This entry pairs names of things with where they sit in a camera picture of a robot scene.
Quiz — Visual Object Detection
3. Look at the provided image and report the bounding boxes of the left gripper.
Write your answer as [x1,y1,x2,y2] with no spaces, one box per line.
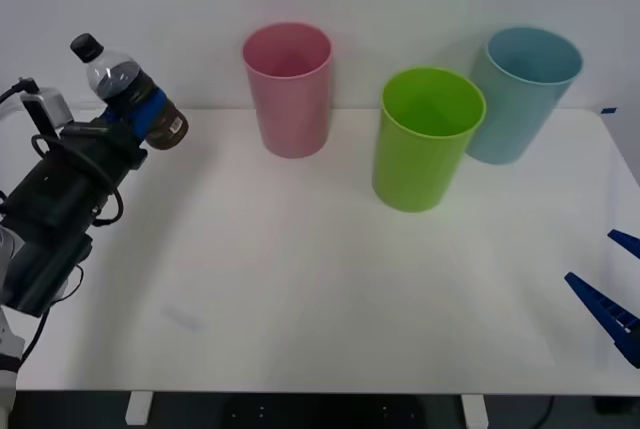
[8,88,170,231]

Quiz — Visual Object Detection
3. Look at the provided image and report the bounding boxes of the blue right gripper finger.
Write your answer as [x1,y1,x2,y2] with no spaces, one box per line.
[607,228,640,261]
[564,271,640,370]

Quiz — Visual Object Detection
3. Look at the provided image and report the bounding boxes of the pale blue plastic bin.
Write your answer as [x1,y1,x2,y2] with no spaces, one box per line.
[464,25,585,166]

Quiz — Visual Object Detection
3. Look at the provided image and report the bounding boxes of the pink plastic bin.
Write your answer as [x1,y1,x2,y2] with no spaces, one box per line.
[241,21,333,159]

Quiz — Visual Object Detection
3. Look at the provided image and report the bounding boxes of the white table leg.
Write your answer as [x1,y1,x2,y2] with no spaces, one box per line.
[124,391,153,426]
[460,393,489,428]

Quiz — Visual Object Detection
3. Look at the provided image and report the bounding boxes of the plastic bottle with dark drink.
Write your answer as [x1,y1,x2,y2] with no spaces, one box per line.
[69,32,190,153]

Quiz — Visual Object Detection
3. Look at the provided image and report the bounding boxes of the green plastic bin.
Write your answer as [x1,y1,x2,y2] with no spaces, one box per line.
[371,65,487,214]

